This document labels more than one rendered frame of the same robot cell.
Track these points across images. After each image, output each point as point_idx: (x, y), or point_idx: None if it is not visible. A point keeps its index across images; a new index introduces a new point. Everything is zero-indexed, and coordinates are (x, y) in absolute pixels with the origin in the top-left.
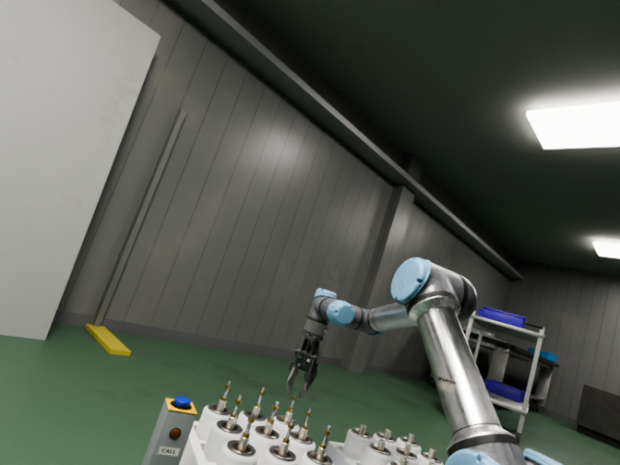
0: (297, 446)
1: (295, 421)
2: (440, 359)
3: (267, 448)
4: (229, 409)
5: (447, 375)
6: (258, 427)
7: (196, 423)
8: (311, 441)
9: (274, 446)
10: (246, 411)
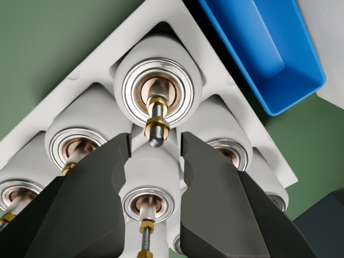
0: None
1: (183, 71)
2: None
3: (170, 244)
4: (31, 185)
5: None
6: (126, 203)
7: (5, 158)
8: (242, 163)
9: (178, 238)
10: (55, 151)
